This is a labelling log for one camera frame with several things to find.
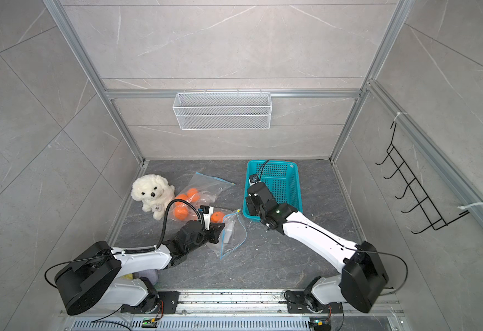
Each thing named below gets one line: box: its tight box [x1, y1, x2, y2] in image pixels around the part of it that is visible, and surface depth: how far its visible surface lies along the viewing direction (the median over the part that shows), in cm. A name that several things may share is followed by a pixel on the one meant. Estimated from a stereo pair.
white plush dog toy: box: [130, 173, 176, 221], surface depth 87 cm
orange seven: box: [173, 202, 189, 220], surface depth 90 cm
